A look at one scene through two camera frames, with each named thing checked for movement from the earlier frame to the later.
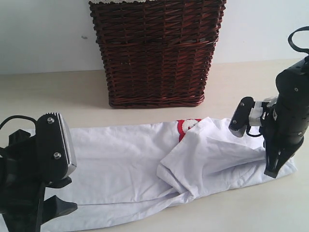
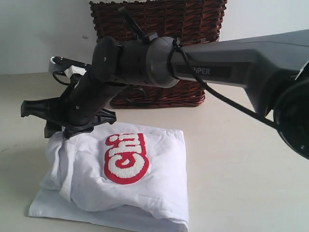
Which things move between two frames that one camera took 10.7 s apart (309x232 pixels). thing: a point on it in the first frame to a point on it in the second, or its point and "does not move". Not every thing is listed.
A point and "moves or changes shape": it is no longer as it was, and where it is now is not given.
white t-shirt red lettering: x=126 y=170 moves or changes shape
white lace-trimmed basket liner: x=116 y=1 does not move
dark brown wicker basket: x=159 y=54 does not move
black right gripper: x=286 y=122 to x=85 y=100
